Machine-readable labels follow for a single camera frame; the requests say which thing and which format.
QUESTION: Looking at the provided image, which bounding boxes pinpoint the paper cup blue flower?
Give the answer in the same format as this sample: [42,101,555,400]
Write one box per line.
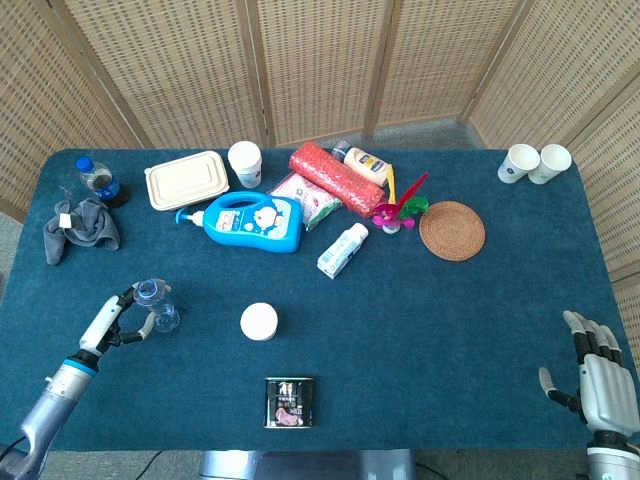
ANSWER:
[497,143,541,185]

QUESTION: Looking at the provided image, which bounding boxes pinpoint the paper cup green print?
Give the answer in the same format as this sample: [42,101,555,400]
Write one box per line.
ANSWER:
[527,143,573,185]

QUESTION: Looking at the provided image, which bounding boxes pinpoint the small white lotion bottle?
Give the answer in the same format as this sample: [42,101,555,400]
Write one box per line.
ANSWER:
[316,222,370,280]

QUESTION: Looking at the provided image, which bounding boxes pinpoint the grey cloth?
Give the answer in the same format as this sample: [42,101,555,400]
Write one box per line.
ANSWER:
[42,187,122,267]

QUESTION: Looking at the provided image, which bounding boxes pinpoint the clear plastic water bottle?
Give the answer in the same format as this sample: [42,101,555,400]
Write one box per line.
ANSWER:
[132,278,181,334]

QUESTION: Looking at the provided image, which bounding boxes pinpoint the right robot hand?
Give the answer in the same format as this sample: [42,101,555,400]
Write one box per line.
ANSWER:
[538,309,640,441]

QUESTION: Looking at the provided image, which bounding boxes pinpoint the cola bottle blue cap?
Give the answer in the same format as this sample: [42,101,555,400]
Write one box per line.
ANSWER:
[74,156,129,209]

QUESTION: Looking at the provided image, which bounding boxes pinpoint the pink white snack bag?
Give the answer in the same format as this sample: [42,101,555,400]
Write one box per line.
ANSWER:
[268,171,343,232]

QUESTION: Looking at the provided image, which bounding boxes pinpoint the colourful feather shuttlecock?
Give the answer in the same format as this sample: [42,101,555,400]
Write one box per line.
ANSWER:
[372,167,431,235]

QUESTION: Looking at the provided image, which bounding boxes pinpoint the round woven rattan coaster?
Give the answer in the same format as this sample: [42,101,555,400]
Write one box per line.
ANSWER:
[418,200,487,262]

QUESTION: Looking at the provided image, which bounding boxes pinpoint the blue tablecloth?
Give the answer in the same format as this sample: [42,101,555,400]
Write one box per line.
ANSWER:
[0,147,621,454]

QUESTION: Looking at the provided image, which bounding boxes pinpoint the black luncheon meat can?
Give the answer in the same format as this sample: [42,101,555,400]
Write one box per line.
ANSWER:
[263,376,316,430]

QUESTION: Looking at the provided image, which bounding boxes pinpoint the beige lunch box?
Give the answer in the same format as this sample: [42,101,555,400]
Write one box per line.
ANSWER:
[144,150,232,213]

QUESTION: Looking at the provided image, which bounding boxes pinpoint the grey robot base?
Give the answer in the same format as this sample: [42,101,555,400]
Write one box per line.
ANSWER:
[198,449,416,480]

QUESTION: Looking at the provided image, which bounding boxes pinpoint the red bubble wrap roll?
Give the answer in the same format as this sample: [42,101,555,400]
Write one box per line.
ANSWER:
[288,141,387,218]

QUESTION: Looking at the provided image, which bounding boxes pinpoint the wicker folding screen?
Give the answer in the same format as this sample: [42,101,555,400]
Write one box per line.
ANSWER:
[0,0,640,346]

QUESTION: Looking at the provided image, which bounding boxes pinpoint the cream mayonnaise bottle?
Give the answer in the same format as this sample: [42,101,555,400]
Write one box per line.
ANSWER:
[332,141,394,188]

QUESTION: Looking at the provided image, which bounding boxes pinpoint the blue detergent pump bottle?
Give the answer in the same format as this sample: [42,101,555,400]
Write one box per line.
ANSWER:
[174,192,305,255]

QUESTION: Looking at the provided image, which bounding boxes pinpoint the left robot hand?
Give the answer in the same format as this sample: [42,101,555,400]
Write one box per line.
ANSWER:
[78,278,174,357]

